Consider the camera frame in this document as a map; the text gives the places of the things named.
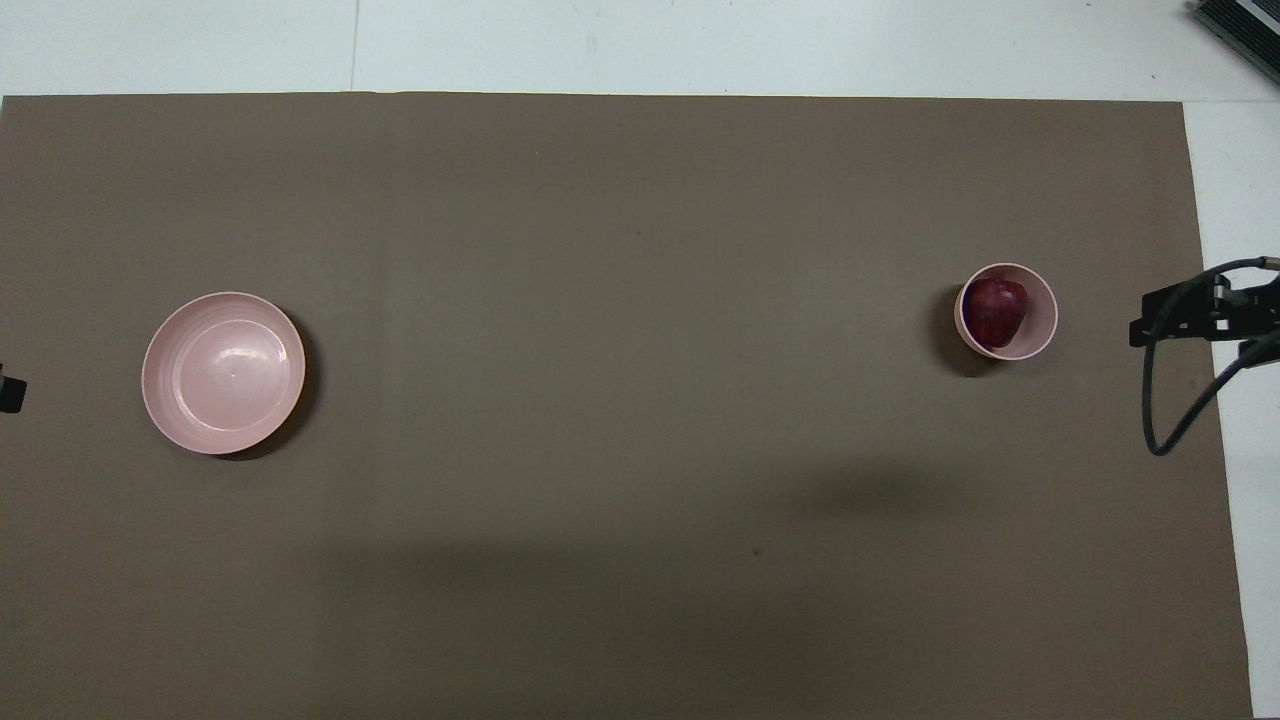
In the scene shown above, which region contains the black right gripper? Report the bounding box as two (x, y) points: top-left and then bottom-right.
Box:
(1130, 275), (1280, 349)

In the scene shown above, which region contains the red apple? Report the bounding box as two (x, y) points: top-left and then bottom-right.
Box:
(962, 277), (1030, 349)

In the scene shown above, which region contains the pink bowl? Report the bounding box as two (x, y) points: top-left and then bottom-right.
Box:
(954, 262), (1059, 361)

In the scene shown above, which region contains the pink plate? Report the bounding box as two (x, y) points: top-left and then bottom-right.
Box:
(141, 291), (307, 456)

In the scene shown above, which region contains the dark ribbed equipment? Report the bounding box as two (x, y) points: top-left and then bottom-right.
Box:
(1190, 0), (1280, 87)

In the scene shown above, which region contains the brown table mat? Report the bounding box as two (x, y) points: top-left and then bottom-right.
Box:
(0, 92), (1254, 720)

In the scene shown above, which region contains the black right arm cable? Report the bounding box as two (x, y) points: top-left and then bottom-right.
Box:
(1142, 256), (1280, 457)

